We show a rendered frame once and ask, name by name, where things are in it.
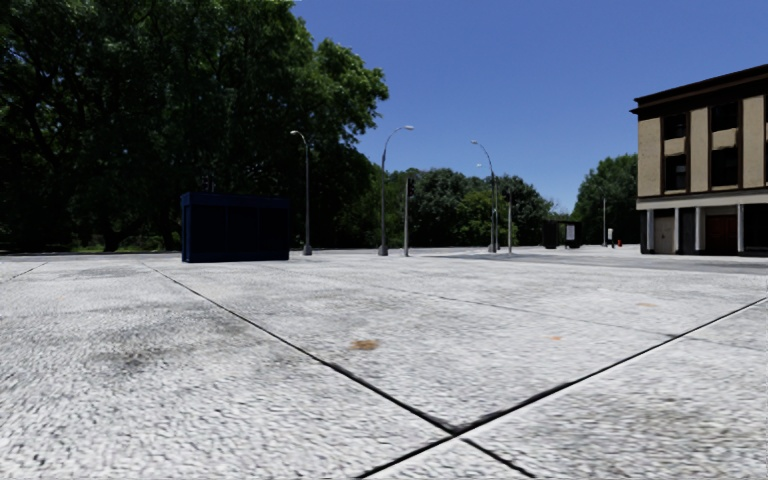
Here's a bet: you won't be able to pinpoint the grey street lamp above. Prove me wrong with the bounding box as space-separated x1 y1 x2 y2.
470 139 499 254
377 124 415 257
289 130 314 257

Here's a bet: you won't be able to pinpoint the black bus shelter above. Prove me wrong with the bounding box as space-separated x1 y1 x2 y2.
542 219 584 250

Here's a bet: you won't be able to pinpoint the blue booth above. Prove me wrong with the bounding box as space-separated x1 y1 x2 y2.
180 191 291 264

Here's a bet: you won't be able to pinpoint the trees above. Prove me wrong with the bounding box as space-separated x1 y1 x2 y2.
570 153 641 245
0 0 556 254

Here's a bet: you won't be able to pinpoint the tan concrete building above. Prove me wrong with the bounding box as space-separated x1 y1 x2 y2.
629 64 768 258

